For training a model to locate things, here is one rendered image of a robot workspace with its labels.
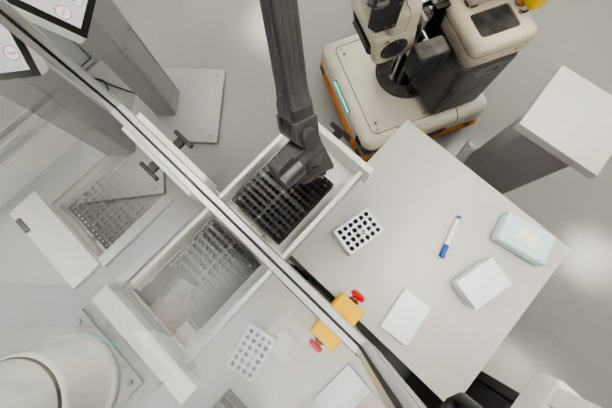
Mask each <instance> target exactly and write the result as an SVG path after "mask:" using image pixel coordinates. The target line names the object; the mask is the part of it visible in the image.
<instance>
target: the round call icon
mask: <svg viewBox="0 0 612 408"><path fill-rule="evenodd" d="M73 12H74V10H73V9H71V8H69V7H67V6H65V5H62V4H60V3H58V2H57V1H56V4H55V7H54V11H53V15H55V16H57V17H59V18H61V19H63V20H65V21H67V22H68V23H71V19H72V15H73Z"/></svg>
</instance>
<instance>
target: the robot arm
mask: <svg viewBox="0 0 612 408"><path fill-rule="evenodd" d="M260 8H261V13H262V18H263V24H264V28H265V34H266V38H267V43H268V49H269V53H270V62H271V67H272V73H273V77H274V83H275V88H276V98H277V100H276V107H277V111H278V114H276V118H277V122H278V127H279V131H280V133H281V134H282V135H283V136H284V137H286V138H287V139H288V140H289V142H288V143H287V144H286V145H285V146H284V147H283V148H282V149H281V150H282V152H281V153H280V154H279V155H278V156H277V157H276V158H275V159H274V160H273V161H272V162H271V163H270V164H269V170H270V173H271V175H272V176H273V177H274V178H275V179H276V180H277V181H278V182H279V183H280V184H281V185H282V186H283V187H284V188H285V189H286V190H288V189H290V188H291V187H292V186H293V185H294V184H295V183H297V184H299V183H301V184H307V183H309V182H311V181H313V180H314V179H317V178H320V177H323V176H325V175H326V171H328V170H330V169H333V167H334V165H333V163H332V160H331V158H330V156H329V155H328V153H327V151H326V149H325V147H324V145H323V144H322V142H321V138H320V135H319V125H318V117H317V114H315V113H314V110H313V103H312V99H311V95H310V91H309V87H308V81H307V75H306V66H305V59H304V52H303V44H302V37H301V22H300V15H299V7H298V0H260Z"/></svg>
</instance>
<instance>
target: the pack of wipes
mask: <svg viewBox="0 0 612 408"><path fill-rule="evenodd" d="M491 239H492V240H493V241H494V242H496V243H498V244H499V245H501V246H503V247H505V248H506V249H508V250H511V251H512V252H513V253H515V254H516V255H518V256H520V257H522V258H523V259H525V260H528V261H529V262H531V263H533V264H535V265H544V264H545V263H546V260H547V258H548V256H549V254H550V251H551V249H552V248H553V246H554V243H555V241H556V238H555V237H554V236H552V235H551V234H549V233H547V232H545V231H543V230H542V229H539V228H538V227H537V226H535V225H533V224H531V223H529V222H528V221H526V220H524V219H521V218H520V217H518V216H516V215H515V214H514V213H512V212H507V213H505V214H503V215H502V217H501V219H500V220H499V222H498V224H497V226H496V228H495V231H494V233H493V235H492V237H491Z"/></svg>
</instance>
